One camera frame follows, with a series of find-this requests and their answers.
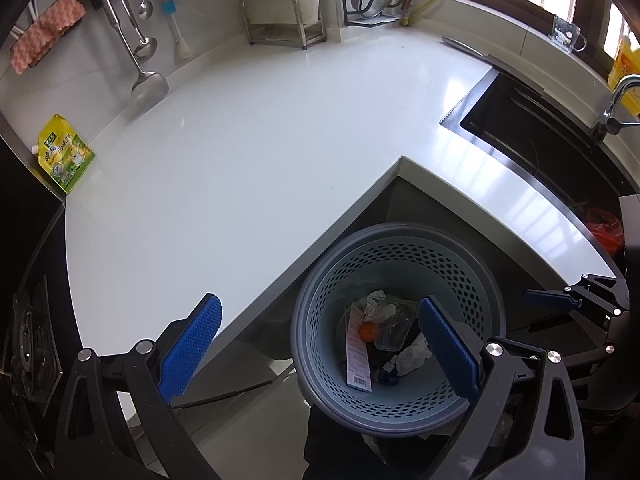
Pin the yellow oil bottle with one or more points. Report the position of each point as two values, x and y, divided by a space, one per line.
625 70

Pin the black kitchen sink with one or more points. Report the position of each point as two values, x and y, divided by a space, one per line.
525 120

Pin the steel kitchen knife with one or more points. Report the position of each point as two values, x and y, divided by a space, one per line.
465 47

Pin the steel faucet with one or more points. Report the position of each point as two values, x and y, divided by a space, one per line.
617 95

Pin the grey perforated waste bin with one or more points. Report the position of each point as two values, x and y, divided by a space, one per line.
450 270

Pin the pink textured dish cloth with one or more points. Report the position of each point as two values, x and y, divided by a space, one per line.
45 35

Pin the white plastic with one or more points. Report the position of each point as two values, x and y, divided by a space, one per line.
410 355

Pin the steel slotted spatula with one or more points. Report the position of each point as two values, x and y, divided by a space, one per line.
150 90

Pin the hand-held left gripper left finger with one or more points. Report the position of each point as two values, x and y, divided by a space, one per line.
195 345

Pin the small orange tangerine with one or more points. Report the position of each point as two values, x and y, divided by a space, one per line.
368 332

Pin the steel cutting board rack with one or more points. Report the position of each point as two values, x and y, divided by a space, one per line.
280 35

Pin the red plastic bag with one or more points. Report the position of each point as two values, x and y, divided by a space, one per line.
605 230

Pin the long pink paper box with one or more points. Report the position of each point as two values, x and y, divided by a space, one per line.
357 360

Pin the steel ladle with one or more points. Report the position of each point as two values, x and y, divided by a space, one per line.
145 50

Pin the clear glass mug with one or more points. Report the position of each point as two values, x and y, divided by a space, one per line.
565 35

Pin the dark grey cloth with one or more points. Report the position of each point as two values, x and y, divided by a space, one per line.
377 357

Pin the clear plastic cup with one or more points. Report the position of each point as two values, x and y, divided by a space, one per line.
392 337

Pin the blue white bottle brush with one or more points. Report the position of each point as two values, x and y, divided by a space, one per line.
182 50

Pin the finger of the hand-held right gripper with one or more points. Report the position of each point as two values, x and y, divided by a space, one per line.
550 296
575 306

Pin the yellow green seasoning pouch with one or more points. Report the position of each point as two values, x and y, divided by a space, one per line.
65 155

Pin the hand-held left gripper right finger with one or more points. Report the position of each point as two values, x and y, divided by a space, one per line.
447 345

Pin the foil ball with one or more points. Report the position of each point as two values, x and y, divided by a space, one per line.
377 305

